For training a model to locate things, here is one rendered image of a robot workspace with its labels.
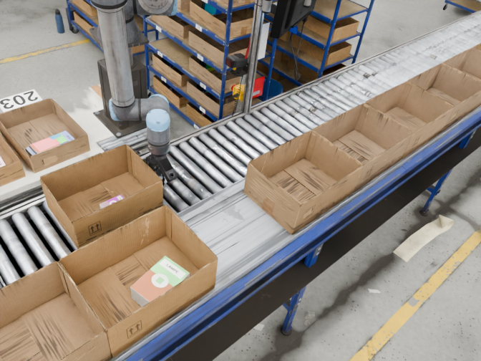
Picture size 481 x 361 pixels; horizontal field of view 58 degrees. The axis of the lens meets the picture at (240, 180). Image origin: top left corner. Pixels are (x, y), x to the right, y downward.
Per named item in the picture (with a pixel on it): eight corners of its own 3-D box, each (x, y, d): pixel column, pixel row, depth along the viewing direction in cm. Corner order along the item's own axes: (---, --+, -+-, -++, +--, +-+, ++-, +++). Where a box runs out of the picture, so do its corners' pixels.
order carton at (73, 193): (129, 170, 203) (127, 142, 192) (164, 208, 189) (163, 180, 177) (46, 206, 183) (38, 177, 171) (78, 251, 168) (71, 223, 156)
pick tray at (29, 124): (54, 112, 230) (51, 97, 223) (91, 150, 211) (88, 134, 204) (-1, 132, 214) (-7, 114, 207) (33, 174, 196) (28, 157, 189)
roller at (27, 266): (7, 222, 181) (4, 214, 177) (64, 311, 155) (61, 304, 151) (-5, 228, 178) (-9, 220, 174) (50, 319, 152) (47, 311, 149)
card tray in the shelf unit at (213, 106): (186, 92, 332) (186, 80, 325) (216, 81, 349) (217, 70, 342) (219, 117, 312) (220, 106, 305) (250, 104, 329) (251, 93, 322)
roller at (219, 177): (184, 145, 229) (184, 137, 226) (249, 203, 203) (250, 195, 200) (176, 148, 227) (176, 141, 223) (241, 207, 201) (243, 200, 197)
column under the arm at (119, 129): (92, 114, 233) (84, 58, 210) (134, 99, 246) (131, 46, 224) (117, 139, 220) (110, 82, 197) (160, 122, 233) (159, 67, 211)
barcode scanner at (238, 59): (222, 72, 230) (225, 54, 224) (237, 69, 238) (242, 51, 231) (230, 78, 227) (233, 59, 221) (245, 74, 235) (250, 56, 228)
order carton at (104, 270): (167, 234, 162) (166, 203, 151) (216, 287, 148) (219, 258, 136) (66, 290, 141) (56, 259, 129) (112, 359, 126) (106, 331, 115)
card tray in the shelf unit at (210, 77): (188, 68, 319) (188, 56, 312) (220, 59, 335) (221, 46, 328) (221, 94, 298) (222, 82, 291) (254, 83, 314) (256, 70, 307)
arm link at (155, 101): (141, 92, 179) (140, 109, 170) (169, 92, 181) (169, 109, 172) (142, 111, 185) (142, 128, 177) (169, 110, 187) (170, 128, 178)
